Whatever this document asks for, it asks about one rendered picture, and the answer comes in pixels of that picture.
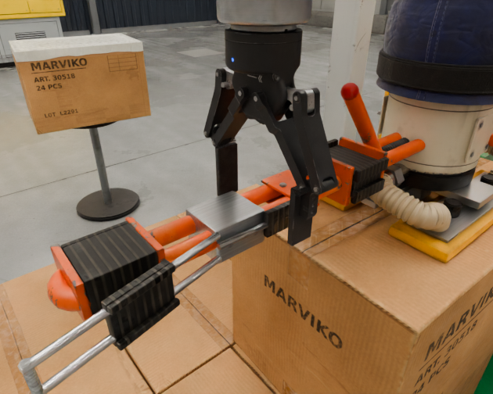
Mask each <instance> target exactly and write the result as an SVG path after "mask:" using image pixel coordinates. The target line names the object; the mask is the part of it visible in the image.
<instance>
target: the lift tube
mask: <svg viewBox="0 0 493 394"><path fill-rule="evenodd" d="M383 50H384V51H385V53H387V54H389V55H391V56H395V57H398V58H403V59H410V60H415V61H420V62H426V63H444V64H455V65H493V0H394V3H393V5H392V7H391V10H390V14H389V16H388V19H387V24H386V28H385V33H384V40H383ZM376 84H377V86H379V87H380V88H381V89H383V90H384V91H388V92H390V93H392V94H395V95H399V96H402V97H406V98H409V99H415V100H419V101H425V102H436V103H442V104H451V105H465V106H483V105H493V95H453V94H444V93H436V92H430V91H420V90H416V89H411V88H405V87H402V86H398V85H396V84H392V83H389V82H387V81H384V80H383V79H381V78H380V77H378V79H377V81H376Z"/></svg>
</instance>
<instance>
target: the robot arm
mask: <svg viewBox="0 0 493 394"><path fill-rule="evenodd" d="M216 6H217V18H218V20H219V21H220V22H221V23H226V24H231V27H228V28H225V64H226V66H227V67H224V68H219V69H216V72H215V89H214V94H213V98H212V100H211V106H210V109H209V113H208V115H207V121H206V124H205V128H204V130H203V133H204V136H205V137H206V138H211V139H212V140H211V141H212V144H213V146H214V147H215V159H216V176H217V194H218V196H219V195H223V194H225V193H227V192H230V191H234V192H237V191H238V152H237V144H236V143H235V142H233V141H236V140H233V139H235V136H236V135H237V133H238V132H239V130H240V129H241V127H242V126H243V125H244V124H245V122H246V121H247V119H251V120H256V121H257V122H258V123H260V124H264V125H266V127H267V129H268V131H269V132H270V133H271V134H274V135H275V138H276V141H277V142H278V144H279V147H280V149H281V151H282V154H283V156H284V158H285V160H286V162H287V165H288V167H289V169H290V172H291V174H292V175H293V178H294V180H295V181H296V184H297V186H295V187H292V188H291V189H290V213H289V226H288V238H287V243H289V244H290V245H291V246H293V245H296V244H297V243H299V242H302V241H303V240H305V239H307V238H309V237H311V226H312V217H313V216H315V214H316V213H317V209H318V208H317V207H318V195H321V194H322V193H324V192H327V191H329V190H331V189H333V188H336V187H337V185H338V182H337V179H336V173H335V170H334V167H333V161H332V157H331V154H330V150H329V146H328V142H327V139H326V133H325V130H324V127H323V123H322V118H321V114H320V91H319V90H318V89H317V88H316V87H313V88H308V89H298V88H296V87H295V83H294V79H293V77H294V74H295V72H296V70H297V68H298V67H299V66H300V58H301V46H302V34H303V30H302V29H301V28H299V27H297V25H298V24H302V23H307V22H308V21H309V20H310V19H311V8H312V0H216ZM284 114H285V117H286V120H281V119H282V117H283V116H284ZM279 120H281V121H279ZM215 124H217V126H214V125H215ZM230 142H231V143H230ZM307 176H309V179H307V180H306V177H307Z"/></svg>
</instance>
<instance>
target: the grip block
mask: <svg viewBox="0 0 493 394"><path fill-rule="evenodd" d="M327 142H328V146H329V150H330V154H331V157H332V161H333V167H334V170H335V173H336V176H338V177H339V178H340V179H341V180H342V185H343V186H342V188H341V189H340V190H339V191H337V192H334V193H332V194H330V195H327V196H326V197H327V198H329V199H332V200H333V201H335V202H338V203H339V204H341V205H343V206H348V205H349V201H350V197H351V203H353V204H356V203H358V202H361V201H362V200H363V199H366V198H368V197H369V196H371V195H374V194H376V193H377V192H379V191H381V190H383V186H384V182H385V179H383V175H384V171H385V170H386V169H387V166H388V162H389V158H387V154H388V152H385V151H383V150H380V149H376V148H374V147H372V146H369V145H365V144H362V143H360V142H358V141H354V140H351V139H349V138H345V137H340V141H339V144H338V140H337V139H333V140H330V141H327Z"/></svg>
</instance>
